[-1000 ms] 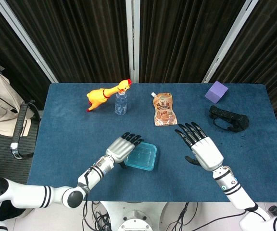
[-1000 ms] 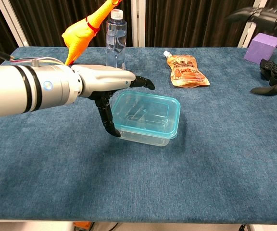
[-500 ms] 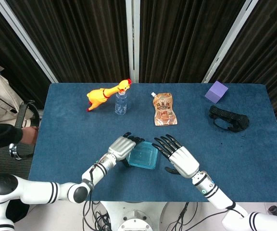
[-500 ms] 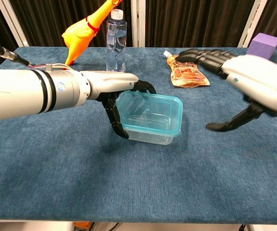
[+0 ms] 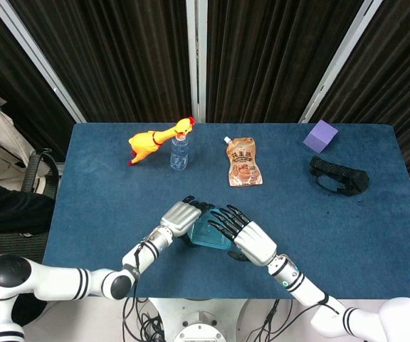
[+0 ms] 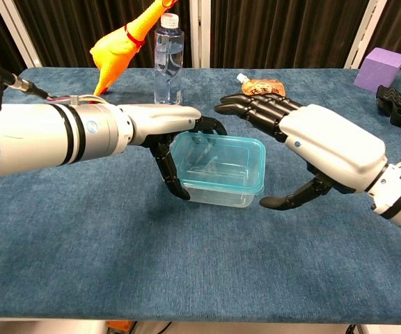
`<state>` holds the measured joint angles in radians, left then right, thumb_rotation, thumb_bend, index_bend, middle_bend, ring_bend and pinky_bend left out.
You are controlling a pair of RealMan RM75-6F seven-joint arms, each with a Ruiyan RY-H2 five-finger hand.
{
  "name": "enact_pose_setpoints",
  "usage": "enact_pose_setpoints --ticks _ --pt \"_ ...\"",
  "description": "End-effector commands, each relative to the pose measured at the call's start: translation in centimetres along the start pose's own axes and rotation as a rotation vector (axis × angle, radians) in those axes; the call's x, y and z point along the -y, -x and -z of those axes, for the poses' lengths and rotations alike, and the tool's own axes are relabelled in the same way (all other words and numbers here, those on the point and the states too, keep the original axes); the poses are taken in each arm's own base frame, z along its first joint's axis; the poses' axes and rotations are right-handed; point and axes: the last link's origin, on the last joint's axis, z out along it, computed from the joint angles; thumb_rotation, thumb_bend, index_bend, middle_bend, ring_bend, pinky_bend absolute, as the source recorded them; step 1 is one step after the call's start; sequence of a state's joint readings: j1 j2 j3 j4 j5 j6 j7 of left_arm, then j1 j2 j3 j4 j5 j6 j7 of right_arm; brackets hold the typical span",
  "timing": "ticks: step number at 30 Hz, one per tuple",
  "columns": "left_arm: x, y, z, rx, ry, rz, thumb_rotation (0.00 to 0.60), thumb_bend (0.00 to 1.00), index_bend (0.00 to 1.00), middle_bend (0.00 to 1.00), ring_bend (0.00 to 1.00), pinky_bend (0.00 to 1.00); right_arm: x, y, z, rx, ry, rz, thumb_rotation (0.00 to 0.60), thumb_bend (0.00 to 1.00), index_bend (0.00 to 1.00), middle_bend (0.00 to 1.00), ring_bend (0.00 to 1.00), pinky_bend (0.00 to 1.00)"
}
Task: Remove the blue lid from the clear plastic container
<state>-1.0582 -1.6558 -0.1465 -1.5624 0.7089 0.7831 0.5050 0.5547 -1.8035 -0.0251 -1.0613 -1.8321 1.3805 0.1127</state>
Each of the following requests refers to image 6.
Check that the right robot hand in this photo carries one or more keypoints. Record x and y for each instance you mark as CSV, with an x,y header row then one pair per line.
x,y
336,149

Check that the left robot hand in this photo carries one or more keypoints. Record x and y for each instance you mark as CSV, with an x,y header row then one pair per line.
x,y
162,118

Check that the light blue container lid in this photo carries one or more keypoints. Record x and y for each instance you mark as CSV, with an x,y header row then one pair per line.
x,y
221,156

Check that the clear plastic food container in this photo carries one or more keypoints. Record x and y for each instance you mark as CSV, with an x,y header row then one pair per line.
x,y
221,198

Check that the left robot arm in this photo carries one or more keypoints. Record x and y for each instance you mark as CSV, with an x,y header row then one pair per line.
x,y
40,135

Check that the clear plastic water bottle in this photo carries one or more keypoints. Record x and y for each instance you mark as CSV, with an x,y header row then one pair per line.
x,y
167,69

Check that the yellow rubber chicken toy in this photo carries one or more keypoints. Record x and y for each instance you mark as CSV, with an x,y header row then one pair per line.
x,y
111,52

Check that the purple foam cube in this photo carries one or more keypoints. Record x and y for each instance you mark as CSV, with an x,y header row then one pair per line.
x,y
378,71

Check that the orange sauce spout pouch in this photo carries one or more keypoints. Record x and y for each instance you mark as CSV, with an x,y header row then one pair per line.
x,y
263,87

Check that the blue fabric tablecloth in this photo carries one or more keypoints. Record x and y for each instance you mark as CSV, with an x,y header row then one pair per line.
x,y
151,250

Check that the orange plastic object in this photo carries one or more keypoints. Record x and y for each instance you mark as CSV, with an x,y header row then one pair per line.
x,y
118,327

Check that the white frame post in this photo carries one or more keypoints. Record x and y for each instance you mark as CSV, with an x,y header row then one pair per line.
x,y
200,35
19,31
364,35

